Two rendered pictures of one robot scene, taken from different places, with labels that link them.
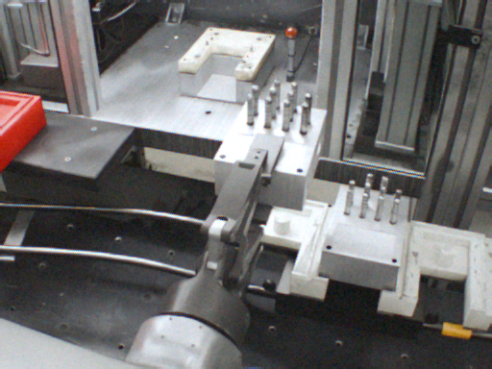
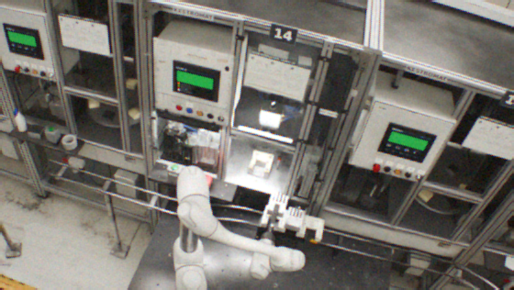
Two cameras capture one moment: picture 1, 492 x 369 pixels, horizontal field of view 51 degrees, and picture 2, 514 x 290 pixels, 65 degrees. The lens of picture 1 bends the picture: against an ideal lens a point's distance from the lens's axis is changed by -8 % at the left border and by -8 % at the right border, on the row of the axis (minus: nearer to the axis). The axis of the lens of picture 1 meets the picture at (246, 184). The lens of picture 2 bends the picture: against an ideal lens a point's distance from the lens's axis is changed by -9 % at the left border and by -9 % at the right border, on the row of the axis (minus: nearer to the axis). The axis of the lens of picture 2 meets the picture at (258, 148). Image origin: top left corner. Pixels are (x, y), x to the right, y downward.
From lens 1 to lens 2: 1.95 m
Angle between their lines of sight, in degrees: 10
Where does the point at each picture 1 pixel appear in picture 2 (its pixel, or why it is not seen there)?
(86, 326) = not seen: hidden behind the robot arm
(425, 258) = (307, 224)
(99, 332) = not seen: hidden behind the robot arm
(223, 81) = (258, 168)
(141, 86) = (235, 169)
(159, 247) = (237, 213)
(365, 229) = (294, 218)
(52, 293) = not seen: hidden behind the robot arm
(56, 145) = (217, 190)
